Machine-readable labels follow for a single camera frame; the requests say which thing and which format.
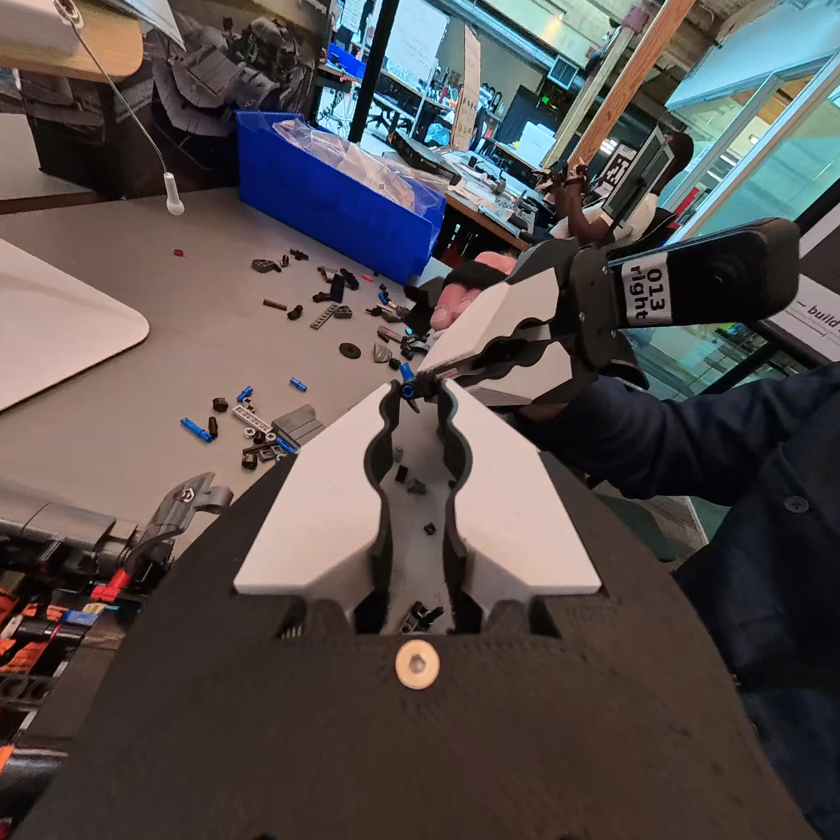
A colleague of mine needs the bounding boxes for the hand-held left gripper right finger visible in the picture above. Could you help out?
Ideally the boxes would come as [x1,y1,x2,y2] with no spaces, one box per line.
[436,379,603,634]

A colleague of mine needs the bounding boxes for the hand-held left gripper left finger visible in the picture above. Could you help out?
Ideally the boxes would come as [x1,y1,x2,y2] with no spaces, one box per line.
[233,382,404,634]

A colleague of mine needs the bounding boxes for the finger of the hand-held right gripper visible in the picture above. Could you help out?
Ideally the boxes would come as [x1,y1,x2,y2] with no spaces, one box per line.
[433,338,581,408]
[415,268,562,378]

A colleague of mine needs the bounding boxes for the black lego connector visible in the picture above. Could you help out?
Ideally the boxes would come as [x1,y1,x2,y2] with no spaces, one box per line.
[397,364,441,414]

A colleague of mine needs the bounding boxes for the lego car model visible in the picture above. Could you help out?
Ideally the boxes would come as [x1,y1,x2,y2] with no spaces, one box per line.
[0,472,234,808]

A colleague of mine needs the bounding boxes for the person's right forearm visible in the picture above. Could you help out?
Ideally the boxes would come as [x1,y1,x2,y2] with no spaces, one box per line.
[508,364,840,506]

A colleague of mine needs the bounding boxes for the scattered loose lego pieces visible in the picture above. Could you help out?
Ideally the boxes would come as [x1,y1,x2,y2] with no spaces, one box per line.
[172,246,460,634]

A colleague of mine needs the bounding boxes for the lego set box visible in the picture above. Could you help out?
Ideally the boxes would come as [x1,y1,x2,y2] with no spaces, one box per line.
[20,0,332,201]

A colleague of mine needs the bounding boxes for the person's right hand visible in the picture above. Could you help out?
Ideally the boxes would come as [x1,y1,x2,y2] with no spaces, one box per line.
[430,251,519,332]

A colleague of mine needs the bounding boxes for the wooden work table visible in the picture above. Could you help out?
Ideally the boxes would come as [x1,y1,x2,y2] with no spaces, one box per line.
[387,131,532,250]

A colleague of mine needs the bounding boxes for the clear plastic bags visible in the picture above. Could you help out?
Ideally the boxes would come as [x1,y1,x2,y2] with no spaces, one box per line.
[272,118,447,214]

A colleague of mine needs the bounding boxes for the blue storage bin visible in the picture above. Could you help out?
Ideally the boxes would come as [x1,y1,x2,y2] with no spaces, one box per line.
[236,110,446,286]

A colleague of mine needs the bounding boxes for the framed printed sign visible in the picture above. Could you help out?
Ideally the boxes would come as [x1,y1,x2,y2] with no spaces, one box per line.
[768,197,840,368]

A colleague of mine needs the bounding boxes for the person's dark clothing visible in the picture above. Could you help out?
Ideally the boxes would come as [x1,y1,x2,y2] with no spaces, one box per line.
[676,364,840,840]

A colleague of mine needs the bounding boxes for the black pole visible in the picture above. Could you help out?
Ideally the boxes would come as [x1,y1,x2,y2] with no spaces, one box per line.
[348,0,401,144]

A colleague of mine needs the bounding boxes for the whiteboard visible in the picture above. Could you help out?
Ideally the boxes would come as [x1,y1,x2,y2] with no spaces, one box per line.
[384,0,450,67]

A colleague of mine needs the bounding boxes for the white book stand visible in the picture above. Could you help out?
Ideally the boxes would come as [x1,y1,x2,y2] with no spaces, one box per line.
[0,0,151,413]

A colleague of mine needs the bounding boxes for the narrow wooden post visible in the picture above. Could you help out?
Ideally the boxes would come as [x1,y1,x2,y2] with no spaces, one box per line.
[567,0,697,172]

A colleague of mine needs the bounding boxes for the thin wire with white tip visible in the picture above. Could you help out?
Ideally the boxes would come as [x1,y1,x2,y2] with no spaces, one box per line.
[56,0,186,216]

